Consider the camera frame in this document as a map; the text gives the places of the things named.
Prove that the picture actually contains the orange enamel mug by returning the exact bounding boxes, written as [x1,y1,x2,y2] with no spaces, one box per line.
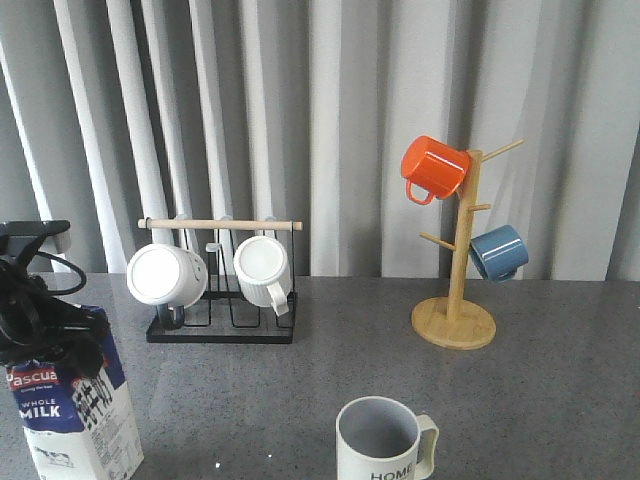
[401,136,471,205]

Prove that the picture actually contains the white HOME mug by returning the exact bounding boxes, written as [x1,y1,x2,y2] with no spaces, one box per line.
[335,396,439,479]

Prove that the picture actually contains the white ribbed hanging mug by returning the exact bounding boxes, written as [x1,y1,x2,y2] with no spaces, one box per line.
[233,236,292,316]

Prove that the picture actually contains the white smiley hanging mug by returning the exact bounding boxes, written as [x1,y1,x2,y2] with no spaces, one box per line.
[126,244,208,308]

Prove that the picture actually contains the wooden mug tree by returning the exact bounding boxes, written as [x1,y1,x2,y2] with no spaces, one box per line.
[411,150,496,350]

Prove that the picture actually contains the blue enamel mug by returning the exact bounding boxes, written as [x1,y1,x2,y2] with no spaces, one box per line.
[469,225,529,283]

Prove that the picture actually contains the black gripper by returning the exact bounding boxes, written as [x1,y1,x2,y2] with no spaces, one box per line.
[1,220,110,378]

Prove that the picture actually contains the blue white milk carton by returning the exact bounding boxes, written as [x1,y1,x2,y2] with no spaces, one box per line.
[6,330,144,479]

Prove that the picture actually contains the black wire mug rack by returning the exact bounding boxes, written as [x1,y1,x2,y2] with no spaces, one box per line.
[138,217,303,344]

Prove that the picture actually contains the grey pleated curtain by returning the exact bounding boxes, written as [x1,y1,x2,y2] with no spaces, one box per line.
[1,1,639,281]

